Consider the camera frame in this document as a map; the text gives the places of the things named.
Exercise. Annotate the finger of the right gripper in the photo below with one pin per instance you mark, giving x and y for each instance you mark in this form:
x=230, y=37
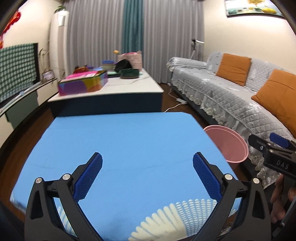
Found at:
x=260, y=144
x=280, y=141

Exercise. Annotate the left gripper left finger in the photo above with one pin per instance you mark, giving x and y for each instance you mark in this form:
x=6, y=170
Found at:
x=42, y=220

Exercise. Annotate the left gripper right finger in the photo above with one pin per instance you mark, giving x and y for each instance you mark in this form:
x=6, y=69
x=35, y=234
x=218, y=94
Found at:
x=252, y=221

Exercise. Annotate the pink plastic trash bin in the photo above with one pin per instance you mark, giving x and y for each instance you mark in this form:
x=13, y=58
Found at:
x=232, y=146

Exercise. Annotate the near orange cushion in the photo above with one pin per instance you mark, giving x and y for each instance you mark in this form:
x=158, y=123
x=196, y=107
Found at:
x=277, y=96

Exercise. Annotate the orange cushion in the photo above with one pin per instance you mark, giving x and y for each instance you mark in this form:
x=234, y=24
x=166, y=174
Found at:
x=277, y=96
x=234, y=68

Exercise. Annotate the grey quilted sofa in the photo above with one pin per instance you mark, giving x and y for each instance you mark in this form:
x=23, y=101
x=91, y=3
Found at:
x=229, y=104

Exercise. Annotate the far orange cushion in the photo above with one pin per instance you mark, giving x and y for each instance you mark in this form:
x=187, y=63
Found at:
x=234, y=68

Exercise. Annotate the white power strip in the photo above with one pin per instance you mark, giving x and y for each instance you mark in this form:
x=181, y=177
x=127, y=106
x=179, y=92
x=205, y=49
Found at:
x=181, y=101

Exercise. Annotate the tv cabinet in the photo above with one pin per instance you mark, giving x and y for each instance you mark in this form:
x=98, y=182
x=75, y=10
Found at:
x=24, y=105

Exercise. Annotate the white marble coffee table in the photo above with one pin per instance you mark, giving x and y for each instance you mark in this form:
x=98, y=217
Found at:
x=139, y=95

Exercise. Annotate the colourful gift box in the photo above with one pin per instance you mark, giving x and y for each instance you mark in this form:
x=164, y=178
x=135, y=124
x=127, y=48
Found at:
x=84, y=82

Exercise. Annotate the bamboo plant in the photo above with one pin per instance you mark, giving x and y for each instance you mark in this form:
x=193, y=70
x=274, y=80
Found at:
x=43, y=57

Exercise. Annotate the red teapot ornament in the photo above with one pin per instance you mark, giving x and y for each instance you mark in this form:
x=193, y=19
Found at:
x=81, y=69

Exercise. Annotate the pink lace basket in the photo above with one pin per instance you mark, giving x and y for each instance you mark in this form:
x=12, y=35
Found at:
x=135, y=59

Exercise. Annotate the mint green roll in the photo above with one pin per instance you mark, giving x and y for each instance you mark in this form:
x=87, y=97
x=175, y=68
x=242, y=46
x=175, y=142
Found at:
x=112, y=74

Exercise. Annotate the television with checkered cloth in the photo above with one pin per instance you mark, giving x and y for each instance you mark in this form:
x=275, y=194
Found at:
x=19, y=69

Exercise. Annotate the dark green handbag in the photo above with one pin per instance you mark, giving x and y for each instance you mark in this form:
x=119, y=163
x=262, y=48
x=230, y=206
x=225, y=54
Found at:
x=125, y=70

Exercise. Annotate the stacked coloured bowls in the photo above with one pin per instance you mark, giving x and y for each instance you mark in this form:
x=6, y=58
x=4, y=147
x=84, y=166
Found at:
x=108, y=65

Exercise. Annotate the teal curtain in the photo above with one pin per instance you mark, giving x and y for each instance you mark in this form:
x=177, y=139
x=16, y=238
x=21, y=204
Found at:
x=133, y=26

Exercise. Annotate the white standing air conditioner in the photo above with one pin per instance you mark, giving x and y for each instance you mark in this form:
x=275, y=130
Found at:
x=58, y=44

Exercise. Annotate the grey curtain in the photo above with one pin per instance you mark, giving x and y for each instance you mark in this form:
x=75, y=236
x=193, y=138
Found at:
x=95, y=32

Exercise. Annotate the small photo frame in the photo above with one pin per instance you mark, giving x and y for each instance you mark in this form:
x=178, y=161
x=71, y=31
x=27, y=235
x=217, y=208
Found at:
x=48, y=76

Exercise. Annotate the framed wall painting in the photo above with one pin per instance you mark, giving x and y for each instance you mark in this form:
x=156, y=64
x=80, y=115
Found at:
x=251, y=7

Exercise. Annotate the red wall decoration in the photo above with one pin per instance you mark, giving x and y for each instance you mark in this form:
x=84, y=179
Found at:
x=14, y=19

